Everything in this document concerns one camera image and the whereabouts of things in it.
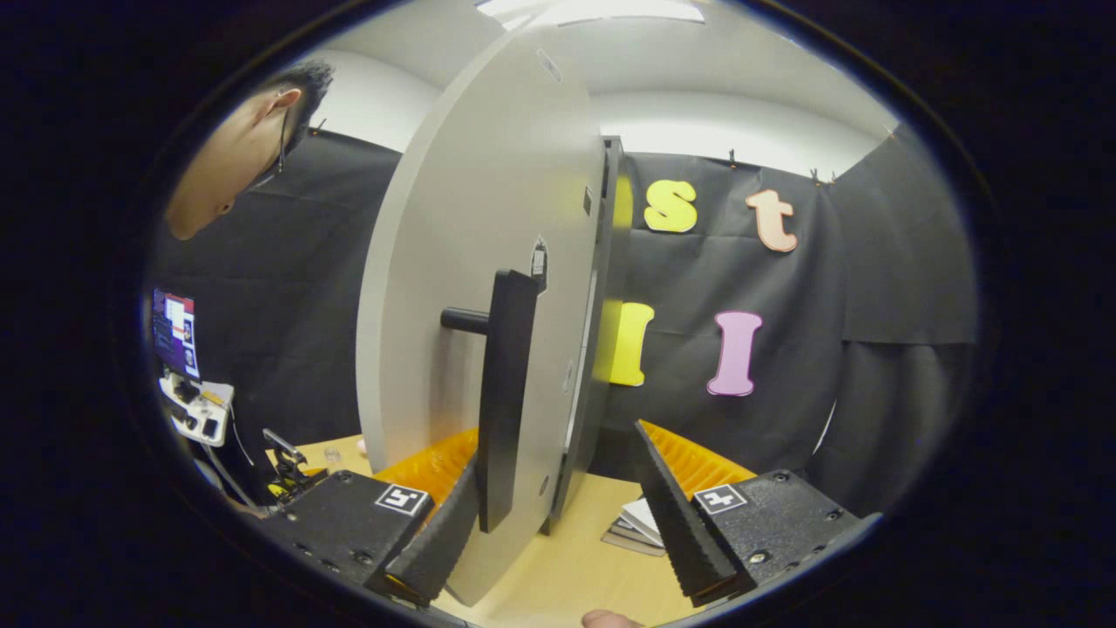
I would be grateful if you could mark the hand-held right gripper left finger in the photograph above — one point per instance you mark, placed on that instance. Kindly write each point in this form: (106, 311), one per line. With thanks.
(436, 541)

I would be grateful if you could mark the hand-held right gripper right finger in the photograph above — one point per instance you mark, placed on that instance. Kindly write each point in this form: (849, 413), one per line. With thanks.
(684, 532)

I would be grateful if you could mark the dark framed cabinet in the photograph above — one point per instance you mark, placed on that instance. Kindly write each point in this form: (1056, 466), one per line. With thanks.
(608, 262)

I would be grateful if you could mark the grey cabinet door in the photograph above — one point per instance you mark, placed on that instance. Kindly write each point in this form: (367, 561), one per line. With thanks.
(453, 218)

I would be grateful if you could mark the small stack of booklets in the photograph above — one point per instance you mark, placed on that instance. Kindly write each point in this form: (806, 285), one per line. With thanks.
(641, 528)

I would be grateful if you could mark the white control box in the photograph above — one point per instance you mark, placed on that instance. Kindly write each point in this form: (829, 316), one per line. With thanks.
(199, 410)

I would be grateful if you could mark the computer monitor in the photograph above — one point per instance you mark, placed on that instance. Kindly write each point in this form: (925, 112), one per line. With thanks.
(174, 331)

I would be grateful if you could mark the black backdrop cloth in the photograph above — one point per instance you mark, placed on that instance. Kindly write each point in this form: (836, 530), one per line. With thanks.
(872, 392)

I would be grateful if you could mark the person's head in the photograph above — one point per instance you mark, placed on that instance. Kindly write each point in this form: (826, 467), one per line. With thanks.
(227, 166)

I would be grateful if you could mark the eyeglasses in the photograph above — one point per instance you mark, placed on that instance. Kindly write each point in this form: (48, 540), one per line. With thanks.
(277, 148)

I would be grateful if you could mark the long ceiling light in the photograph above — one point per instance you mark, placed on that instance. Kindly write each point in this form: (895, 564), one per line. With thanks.
(593, 9)

